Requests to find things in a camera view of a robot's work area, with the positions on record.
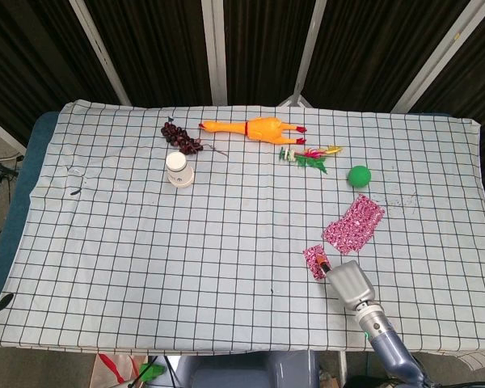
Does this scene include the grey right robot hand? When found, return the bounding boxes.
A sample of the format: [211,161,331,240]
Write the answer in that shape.
[315,254,376,312]

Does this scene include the large pink patterned cloth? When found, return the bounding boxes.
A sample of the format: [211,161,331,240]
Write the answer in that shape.
[349,193,386,243]

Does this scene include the green ball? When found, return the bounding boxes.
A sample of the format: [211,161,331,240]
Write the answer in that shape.
[347,165,373,190]

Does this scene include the blue-grey robot torso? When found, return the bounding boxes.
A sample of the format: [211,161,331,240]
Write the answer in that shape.
[173,350,320,388]

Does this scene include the colourful feather shuttlecock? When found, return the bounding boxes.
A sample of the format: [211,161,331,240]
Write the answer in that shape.
[278,144,344,175]

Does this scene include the checkered light blue tablecloth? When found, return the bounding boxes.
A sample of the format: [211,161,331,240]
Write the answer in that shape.
[0,99,485,352]

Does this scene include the yellow rubber chicken toy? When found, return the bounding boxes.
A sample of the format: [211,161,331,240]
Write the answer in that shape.
[197,116,308,146]

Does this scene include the green plastic object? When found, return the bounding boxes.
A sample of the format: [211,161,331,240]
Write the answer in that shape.
[139,362,166,383]

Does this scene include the dark purple grape bunch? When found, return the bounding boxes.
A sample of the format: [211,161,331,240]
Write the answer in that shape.
[160,120,230,158]

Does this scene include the red and white bag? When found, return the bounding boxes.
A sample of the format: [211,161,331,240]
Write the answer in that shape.
[89,353,149,388]

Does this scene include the dark pleated screen fabric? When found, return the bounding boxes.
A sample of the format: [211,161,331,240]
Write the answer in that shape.
[0,0,485,203]

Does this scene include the blue padded table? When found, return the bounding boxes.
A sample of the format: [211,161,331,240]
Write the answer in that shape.
[0,111,61,324]

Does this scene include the white screen frame post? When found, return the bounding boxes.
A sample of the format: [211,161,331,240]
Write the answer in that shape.
[390,0,483,114]
[277,0,328,108]
[68,0,133,107]
[200,0,229,106]

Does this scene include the white frame bar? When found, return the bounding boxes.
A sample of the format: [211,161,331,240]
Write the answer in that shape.
[0,112,27,157]

